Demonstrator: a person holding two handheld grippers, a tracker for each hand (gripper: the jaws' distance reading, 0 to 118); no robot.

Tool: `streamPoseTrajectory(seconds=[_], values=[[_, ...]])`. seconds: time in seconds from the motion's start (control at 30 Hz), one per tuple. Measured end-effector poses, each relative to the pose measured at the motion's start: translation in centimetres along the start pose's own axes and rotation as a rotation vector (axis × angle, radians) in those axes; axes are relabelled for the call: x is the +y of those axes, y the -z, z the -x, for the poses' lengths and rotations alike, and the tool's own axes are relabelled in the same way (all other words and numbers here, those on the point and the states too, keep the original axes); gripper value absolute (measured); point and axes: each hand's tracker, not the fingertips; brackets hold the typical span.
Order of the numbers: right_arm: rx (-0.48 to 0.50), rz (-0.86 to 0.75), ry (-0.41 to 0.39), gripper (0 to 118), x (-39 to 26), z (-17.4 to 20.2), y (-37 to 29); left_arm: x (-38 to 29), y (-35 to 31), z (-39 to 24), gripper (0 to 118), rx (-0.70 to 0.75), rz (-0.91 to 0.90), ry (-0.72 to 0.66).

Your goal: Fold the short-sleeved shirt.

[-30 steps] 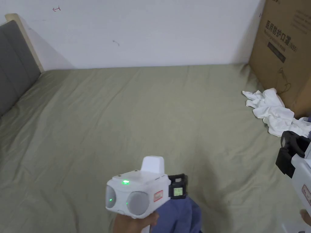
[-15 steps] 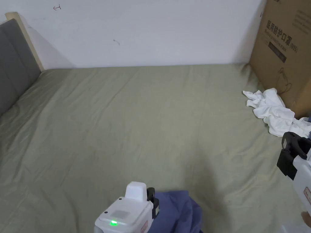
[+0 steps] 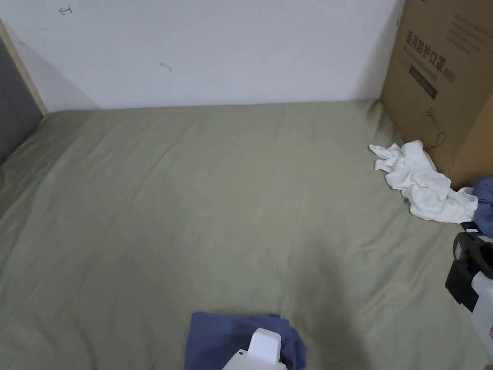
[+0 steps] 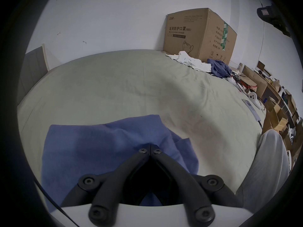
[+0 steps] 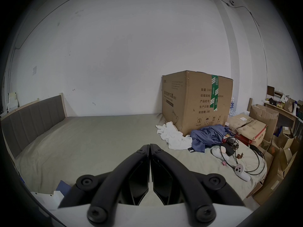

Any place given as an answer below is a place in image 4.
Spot black wall device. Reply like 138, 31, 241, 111
257, 4, 291, 37

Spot white hand controller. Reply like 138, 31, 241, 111
248, 92, 263, 110

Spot shelf with cardboard boxes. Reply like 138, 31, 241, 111
238, 61, 303, 172

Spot large cardboard carton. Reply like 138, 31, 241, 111
163, 8, 238, 65

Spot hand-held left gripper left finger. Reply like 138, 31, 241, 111
61, 144, 151, 227

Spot wooden headboard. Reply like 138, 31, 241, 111
17, 44, 50, 99

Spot person's legs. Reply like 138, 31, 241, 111
235, 129, 291, 214

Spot dark blue crumpled garment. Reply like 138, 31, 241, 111
207, 58, 233, 79

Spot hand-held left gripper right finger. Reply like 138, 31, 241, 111
151, 144, 243, 227

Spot white cloth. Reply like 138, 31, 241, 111
165, 51, 212, 73

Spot phone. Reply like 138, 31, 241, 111
242, 99, 261, 122

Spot bed with beige sheet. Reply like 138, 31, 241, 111
17, 49, 267, 212

